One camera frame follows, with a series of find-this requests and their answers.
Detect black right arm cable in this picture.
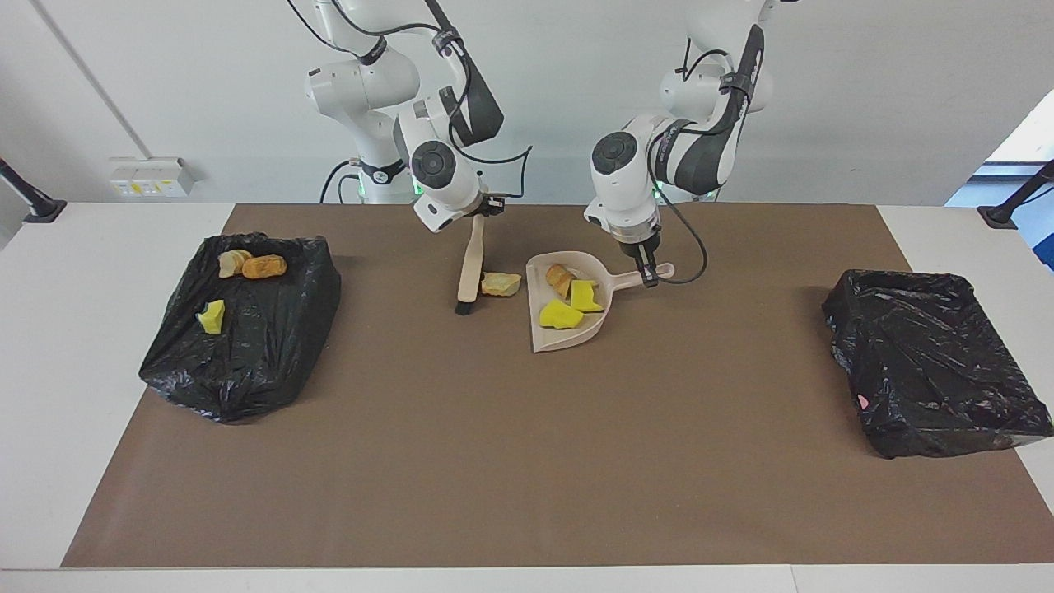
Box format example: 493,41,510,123
284,0,534,200

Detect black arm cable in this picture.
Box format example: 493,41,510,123
284,0,534,200
655,33,771,286

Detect black bag bin pink spot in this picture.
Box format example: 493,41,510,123
822,269,1054,460

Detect white wall cable duct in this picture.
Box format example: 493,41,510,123
31,0,157,162

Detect beige plastic dustpan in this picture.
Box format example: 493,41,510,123
526,251,676,354

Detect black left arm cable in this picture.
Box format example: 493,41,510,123
655,33,771,286

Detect black clamp stand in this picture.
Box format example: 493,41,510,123
0,158,67,223
977,161,1054,230

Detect black bag lined bin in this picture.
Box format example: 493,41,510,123
138,232,343,425

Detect white wall socket box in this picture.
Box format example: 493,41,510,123
109,156,196,198

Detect brown paper table mat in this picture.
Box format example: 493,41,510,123
62,203,1054,569

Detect black right base cable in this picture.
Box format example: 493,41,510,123
319,159,359,204

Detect beige hand brush black bristles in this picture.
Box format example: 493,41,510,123
455,212,487,317

